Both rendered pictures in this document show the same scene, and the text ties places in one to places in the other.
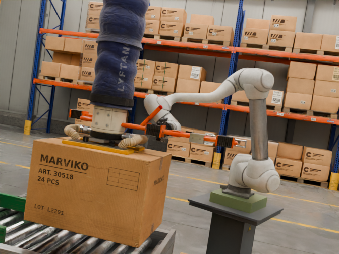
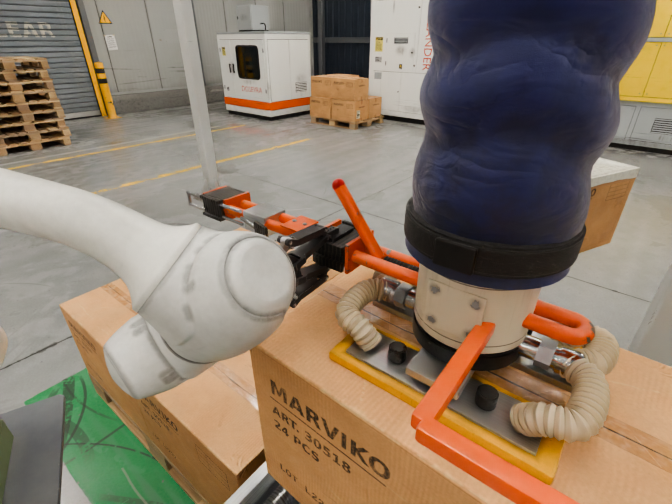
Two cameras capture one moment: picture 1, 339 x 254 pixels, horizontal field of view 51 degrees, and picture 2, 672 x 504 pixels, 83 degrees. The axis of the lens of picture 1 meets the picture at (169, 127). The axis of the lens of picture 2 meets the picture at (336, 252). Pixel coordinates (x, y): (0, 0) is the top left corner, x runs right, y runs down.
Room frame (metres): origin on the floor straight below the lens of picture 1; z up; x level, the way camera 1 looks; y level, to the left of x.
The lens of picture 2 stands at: (2.35, 0.33, 1.54)
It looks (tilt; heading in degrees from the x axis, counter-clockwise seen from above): 29 degrees down; 206
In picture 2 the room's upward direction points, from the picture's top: straight up
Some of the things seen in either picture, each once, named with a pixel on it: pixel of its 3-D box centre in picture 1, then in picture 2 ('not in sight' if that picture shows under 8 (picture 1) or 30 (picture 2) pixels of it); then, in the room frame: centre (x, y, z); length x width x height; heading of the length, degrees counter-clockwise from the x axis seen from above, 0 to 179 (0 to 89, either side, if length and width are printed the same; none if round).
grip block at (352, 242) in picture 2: (155, 129); (342, 245); (1.78, 0.07, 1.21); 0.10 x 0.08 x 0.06; 168
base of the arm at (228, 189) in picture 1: (236, 188); not in sight; (2.40, -0.51, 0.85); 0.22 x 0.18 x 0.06; 64
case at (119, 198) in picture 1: (102, 184); (439, 431); (1.83, 0.30, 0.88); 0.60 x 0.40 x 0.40; 76
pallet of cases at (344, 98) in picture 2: not in sight; (346, 100); (-5.37, -3.19, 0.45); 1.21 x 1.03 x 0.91; 76
